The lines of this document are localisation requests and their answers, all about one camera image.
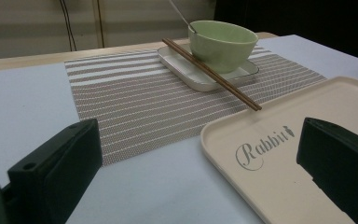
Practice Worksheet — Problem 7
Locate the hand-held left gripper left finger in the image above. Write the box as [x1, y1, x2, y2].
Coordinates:
[1, 118, 103, 224]

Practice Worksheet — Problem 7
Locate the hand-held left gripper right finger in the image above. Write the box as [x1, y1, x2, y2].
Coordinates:
[296, 117, 358, 224]

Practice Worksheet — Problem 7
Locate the beige tray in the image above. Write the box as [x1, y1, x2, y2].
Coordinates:
[200, 76, 358, 224]

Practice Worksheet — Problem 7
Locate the brown wooden chopstick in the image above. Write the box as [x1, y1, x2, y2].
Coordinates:
[164, 37, 263, 110]
[161, 38, 260, 112]

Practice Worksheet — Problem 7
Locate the light green bowl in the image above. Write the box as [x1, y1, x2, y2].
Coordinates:
[187, 20, 259, 75]

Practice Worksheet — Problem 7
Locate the metal spoon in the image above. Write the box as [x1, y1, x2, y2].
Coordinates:
[168, 0, 198, 34]

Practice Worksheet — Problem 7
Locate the striped woven placemat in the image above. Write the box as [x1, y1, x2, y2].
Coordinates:
[64, 46, 328, 166]

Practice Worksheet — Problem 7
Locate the black curtain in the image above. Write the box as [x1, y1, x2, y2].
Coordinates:
[213, 0, 358, 63]

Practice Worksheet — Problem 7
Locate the white rectangular plate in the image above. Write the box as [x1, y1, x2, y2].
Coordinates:
[157, 43, 260, 92]

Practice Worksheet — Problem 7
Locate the black wall cable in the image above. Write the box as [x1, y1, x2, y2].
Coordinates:
[59, 0, 77, 52]

